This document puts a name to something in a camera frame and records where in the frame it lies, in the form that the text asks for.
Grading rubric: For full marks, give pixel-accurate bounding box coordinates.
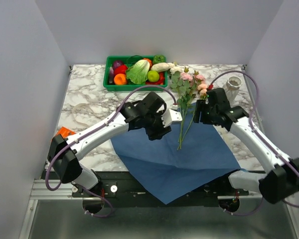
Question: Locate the green toy lime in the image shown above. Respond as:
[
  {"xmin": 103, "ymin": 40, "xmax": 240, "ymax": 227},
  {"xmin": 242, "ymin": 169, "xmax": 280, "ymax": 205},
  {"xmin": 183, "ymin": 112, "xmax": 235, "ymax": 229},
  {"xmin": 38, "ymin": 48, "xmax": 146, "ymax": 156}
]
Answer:
[{"xmin": 147, "ymin": 70, "xmax": 160, "ymax": 82}]

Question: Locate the red toy pepper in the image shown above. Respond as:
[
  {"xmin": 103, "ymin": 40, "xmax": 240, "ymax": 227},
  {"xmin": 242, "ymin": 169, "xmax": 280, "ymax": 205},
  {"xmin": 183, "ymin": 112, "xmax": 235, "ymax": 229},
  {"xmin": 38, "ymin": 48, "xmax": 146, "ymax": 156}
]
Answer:
[{"xmin": 114, "ymin": 65, "xmax": 128, "ymax": 76}]

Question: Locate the orange toy fruit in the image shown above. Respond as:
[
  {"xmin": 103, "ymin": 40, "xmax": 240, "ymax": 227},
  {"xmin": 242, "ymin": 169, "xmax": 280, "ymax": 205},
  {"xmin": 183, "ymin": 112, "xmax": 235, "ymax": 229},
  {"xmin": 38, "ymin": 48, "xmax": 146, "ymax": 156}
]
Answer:
[{"xmin": 114, "ymin": 74, "xmax": 128, "ymax": 86}]

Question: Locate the blue wrapping paper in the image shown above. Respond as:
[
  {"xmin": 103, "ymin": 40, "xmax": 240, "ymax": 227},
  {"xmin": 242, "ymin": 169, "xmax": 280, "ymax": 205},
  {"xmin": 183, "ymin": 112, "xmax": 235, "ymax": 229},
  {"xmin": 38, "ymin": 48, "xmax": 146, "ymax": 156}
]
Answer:
[{"xmin": 111, "ymin": 114, "xmax": 241, "ymax": 204}]

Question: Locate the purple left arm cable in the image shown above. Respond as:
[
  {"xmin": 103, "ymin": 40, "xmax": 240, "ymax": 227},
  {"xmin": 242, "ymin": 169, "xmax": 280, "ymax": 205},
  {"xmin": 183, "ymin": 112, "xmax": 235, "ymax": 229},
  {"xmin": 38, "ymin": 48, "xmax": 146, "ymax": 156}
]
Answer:
[{"xmin": 45, "ymin": 85, "xmax": 179, "ymax": 218}]

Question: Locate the peach artificial rose stem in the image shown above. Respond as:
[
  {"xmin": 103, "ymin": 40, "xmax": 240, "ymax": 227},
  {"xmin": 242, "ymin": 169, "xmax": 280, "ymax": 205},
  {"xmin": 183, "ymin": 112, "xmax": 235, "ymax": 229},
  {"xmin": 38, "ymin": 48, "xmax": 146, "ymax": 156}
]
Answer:
[{"xmin": 182, "ymin": 83, "xmax": 213, "ymax": 141}]

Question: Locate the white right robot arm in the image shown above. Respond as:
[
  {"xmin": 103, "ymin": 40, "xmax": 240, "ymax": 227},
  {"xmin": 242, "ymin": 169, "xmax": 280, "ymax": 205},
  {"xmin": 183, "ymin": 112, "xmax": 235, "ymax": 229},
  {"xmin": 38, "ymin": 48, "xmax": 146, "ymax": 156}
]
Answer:
[{"xmin": 193, "ymin": 88, "xmax": 299, "ymax": 204}]

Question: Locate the green toy cabbage leaf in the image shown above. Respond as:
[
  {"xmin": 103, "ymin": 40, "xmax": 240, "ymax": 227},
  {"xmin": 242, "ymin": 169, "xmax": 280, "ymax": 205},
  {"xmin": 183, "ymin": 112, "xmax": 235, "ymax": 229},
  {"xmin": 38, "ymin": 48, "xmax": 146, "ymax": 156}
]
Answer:
[{"xmin": 126, "ymin": 59, "xmax": 150, "ymax": 85}]

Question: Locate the beige toy potato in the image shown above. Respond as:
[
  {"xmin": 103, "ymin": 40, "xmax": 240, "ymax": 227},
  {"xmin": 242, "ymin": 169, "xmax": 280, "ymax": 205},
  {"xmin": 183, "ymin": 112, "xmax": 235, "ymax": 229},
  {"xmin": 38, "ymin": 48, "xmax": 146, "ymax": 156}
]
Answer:
[{"xmin": 151, "ymin": 62, "xmax": 170, "ymax": 73}]

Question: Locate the pink artificial flower bouquet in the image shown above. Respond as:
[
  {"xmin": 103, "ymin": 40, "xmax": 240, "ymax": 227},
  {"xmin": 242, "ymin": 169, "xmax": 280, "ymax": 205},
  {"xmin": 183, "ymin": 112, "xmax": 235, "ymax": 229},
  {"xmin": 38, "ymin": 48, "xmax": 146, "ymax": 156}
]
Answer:
[{"xmin": 170, "ymin": 67, "xmax": 207, "ymax": 150}]

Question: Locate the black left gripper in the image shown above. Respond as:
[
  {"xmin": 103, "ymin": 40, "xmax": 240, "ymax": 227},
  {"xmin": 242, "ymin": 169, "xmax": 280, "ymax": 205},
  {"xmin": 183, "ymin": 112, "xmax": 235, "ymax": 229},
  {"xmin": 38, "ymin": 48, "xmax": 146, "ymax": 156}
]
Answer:
[{"xmin": 143, "ymin": 111, "xmax": 172, "ymax": 142}]

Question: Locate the purple toy onion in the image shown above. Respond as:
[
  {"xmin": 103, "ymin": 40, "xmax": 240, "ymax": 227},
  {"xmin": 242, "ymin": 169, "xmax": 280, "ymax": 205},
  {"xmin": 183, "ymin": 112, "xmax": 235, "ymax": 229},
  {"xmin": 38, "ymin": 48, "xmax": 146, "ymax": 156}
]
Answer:
[{"xmin": 112, "ymin": 60, "xmax": 124, "ymax": 70}]

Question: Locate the white ribbed vase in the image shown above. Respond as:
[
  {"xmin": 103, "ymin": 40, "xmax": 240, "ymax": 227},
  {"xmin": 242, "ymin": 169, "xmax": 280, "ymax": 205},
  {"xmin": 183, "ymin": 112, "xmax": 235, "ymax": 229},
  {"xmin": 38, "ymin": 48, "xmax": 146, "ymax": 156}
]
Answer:
[{"xmin": 223, "ymin": 76, "xmax": 242, "ymax": 105}]

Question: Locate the green plastic basket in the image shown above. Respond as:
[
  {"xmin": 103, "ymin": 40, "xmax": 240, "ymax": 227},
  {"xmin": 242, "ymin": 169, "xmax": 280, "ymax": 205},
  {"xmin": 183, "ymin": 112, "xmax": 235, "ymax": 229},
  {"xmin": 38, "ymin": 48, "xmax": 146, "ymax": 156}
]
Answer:
[{"xmin": 103, "ymin": 55, "xmax": 168, "ymax": 92}]

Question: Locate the red toy chili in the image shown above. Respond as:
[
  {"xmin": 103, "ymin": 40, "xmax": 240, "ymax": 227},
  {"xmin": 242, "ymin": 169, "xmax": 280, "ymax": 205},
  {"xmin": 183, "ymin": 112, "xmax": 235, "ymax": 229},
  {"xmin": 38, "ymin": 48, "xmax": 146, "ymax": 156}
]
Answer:
[{"xmin": 146, "ymin": 72, "xmax": 165, "ymax": 85}]

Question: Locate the orange snack box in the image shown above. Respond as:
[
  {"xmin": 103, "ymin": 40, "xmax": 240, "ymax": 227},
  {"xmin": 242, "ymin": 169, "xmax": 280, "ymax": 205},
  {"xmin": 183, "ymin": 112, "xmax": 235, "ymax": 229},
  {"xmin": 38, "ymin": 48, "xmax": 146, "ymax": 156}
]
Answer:
[{"xmin": 56, "ymin": 127, "xmax": 76, "ymax": 138}]

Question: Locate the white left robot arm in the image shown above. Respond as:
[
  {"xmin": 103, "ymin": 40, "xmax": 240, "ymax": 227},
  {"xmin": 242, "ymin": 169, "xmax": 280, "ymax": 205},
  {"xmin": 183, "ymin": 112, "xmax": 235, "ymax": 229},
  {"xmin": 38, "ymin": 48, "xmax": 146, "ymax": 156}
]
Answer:
[{"xmin": 45, "ymin": 92, "xmax": 182, "ymax": 197}]

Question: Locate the green toy bell pepper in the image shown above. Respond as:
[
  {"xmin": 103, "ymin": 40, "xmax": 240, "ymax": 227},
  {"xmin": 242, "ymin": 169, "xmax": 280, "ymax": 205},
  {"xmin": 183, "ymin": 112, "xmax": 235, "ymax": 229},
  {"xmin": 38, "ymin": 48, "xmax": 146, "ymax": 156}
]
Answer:
[{"xmin": 152, "ymin": 55, "xmax": 166, "ymax": 65}]

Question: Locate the aluminium frame rail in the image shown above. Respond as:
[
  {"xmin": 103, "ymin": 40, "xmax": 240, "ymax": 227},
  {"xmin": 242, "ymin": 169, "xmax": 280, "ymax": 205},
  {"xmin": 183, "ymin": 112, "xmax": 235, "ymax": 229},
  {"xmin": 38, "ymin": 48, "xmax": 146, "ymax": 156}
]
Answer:
[{"xmin": 29, "ymin": 179, "xmax": 83, "ymax": 200}]

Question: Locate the beige printed ribbon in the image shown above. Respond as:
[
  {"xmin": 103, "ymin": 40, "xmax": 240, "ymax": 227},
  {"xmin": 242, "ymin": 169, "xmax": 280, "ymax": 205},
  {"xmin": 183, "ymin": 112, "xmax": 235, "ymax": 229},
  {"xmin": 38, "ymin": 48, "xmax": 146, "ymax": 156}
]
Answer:
[{"xmin": 71, "ymin": 103, "xmax": 118, "ymax": 127}]

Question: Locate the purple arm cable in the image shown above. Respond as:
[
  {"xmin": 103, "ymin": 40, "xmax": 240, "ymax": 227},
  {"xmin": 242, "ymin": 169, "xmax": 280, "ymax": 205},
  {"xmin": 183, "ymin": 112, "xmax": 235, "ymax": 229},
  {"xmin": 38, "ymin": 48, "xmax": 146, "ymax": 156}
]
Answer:
[
  {"xmin": 209, "ymin": 70, "xmax": 299, "ymax": 216},
  {"xmin": 45, "ymin": 85, "xmax": 179, "ymax": 218}
]

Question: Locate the orange toy carrot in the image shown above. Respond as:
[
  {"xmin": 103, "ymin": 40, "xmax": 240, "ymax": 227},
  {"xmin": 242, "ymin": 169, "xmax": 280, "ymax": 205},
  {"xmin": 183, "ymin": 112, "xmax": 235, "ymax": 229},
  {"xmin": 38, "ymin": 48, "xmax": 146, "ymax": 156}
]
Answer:
[{"xmin": 143, "ymin": 58, "xmax": 152, "ymax": 68}]

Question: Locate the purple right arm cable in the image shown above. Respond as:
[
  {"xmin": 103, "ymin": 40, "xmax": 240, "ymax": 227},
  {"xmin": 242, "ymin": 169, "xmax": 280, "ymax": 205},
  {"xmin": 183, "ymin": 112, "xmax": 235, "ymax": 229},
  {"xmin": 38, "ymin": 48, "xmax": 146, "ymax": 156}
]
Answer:
[{"xmin": 209, "ymin": 70, "xmax": 299, "ymax": 216}]

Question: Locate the purple toy eggplant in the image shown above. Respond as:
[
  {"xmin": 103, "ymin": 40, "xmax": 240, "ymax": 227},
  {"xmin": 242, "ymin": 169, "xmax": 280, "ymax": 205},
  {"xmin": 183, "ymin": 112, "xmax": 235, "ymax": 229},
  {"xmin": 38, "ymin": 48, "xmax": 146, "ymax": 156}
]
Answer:
[{"xmin": 108, "ymin": 67, "xmax": 115, "ymax": 85}]

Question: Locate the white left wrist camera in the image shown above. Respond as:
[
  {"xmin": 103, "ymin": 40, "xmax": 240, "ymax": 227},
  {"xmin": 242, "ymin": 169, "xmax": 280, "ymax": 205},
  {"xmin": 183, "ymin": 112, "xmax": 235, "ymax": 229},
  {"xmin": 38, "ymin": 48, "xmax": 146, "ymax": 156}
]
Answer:
[{"xmin": 161, "ymin": 109, "xmax": 182, "ymax": 128}]

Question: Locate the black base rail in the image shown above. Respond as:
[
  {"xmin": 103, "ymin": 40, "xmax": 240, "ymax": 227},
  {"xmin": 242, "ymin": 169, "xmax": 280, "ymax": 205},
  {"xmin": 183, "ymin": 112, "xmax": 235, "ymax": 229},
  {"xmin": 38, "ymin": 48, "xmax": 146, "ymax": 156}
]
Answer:
[{"xmin": 41, "ymin": 170, "xmax": 262, "ymax": 208}]

